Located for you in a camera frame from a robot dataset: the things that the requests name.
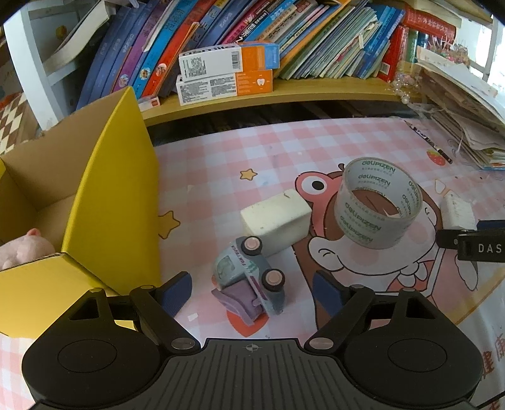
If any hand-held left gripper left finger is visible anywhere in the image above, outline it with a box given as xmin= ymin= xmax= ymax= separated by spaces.
xmin=68 ymin=271 xmax=198 ymax=353

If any pink plush toy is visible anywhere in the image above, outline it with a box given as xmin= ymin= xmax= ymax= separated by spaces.
xmin=0 ymin=228 xmax=56 ymax=271

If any brown white chessboard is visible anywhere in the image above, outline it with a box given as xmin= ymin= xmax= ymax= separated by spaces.
xmin=0 ymin=91 xmax=40 ymax=156

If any clear tape roll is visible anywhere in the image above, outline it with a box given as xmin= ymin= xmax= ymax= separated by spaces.
xmin=333 ymin=156 xmax=424 ymax=250

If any white wooden bookshelf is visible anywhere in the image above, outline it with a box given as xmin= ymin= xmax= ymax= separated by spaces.
xmin=4 ymin=0 xmax=505 ymax=127

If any yellow cardboard box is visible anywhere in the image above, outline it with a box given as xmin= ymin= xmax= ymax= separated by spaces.
xmin=0 ymin=86 xmax=162 ymax=337

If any orange white carton blue end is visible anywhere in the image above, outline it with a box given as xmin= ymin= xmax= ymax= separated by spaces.
xmin=178 ymin=40 xmax=281 ymax=83

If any row of colourful books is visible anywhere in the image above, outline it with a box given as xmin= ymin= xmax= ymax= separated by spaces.
xmin=77 ymin=0 xmax=458 ymax=109

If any white eraser block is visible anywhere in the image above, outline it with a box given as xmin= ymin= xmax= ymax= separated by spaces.
xmin=240 ymin=188 xmax=312 ymax=256

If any stack of papers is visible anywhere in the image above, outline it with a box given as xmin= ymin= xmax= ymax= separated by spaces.
xmin=416 ymin=45 xmax=505 ymax=171

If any black red pencil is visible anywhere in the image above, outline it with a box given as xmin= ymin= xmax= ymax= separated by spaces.
xmin=404 ymin=120 xmax=454 ymax=164

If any white charger plug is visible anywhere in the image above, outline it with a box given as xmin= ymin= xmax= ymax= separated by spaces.
xmin=439 ymin=193 xmax=477 ymax=231

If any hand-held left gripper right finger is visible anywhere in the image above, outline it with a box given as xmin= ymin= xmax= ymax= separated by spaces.
xmin=305 ymin=271 xmax=439 ymax=351

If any pearl bead string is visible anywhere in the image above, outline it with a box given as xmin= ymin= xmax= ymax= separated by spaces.
xmin=392 ymin=69 xmax=429 ymax=113

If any pink checked desk mat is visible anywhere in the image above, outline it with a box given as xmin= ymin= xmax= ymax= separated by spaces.
xmin=0 ymin=116 xmax=505 ymax=410

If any grey purple toy car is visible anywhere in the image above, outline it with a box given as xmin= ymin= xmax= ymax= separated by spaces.
xmin=210 ymin=235 xmax=288 ymax=327

